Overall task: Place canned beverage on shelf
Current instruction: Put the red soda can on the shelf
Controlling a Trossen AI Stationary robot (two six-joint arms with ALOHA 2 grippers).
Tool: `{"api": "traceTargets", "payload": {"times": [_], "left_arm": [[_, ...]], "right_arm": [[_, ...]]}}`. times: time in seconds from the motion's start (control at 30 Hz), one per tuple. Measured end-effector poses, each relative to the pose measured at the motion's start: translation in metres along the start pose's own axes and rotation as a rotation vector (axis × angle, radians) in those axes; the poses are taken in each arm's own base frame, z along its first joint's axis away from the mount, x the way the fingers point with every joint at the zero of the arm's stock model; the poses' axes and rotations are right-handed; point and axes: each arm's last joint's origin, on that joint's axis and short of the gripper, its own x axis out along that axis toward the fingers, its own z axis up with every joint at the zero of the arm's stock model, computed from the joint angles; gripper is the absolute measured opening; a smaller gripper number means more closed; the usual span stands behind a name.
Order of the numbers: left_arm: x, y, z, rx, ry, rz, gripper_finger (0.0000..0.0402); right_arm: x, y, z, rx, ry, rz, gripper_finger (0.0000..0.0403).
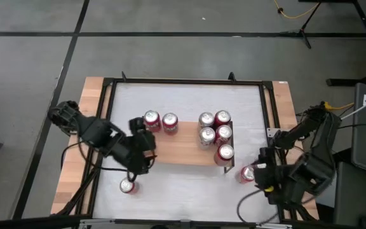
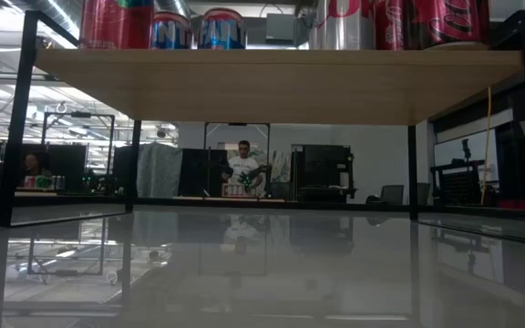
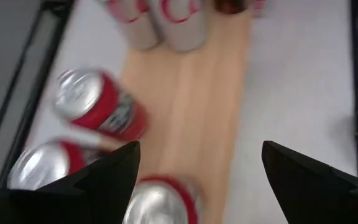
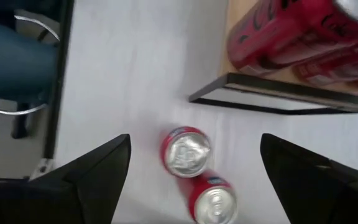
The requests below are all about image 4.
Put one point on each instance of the red Coke Zero can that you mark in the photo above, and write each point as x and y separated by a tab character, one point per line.
275	31

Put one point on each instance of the black metal table frame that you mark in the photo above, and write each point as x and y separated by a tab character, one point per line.
59	77

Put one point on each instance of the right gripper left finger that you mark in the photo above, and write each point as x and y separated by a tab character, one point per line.
67	199

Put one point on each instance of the red Star Wars Coke can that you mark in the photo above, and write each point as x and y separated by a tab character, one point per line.
337	70

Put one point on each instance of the wooden shelf with black frame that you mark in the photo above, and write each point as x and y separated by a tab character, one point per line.
291	88

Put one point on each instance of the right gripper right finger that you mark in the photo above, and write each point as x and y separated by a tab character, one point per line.
328	193

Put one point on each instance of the red Fanta can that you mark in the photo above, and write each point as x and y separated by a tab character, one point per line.
214	205
186	152

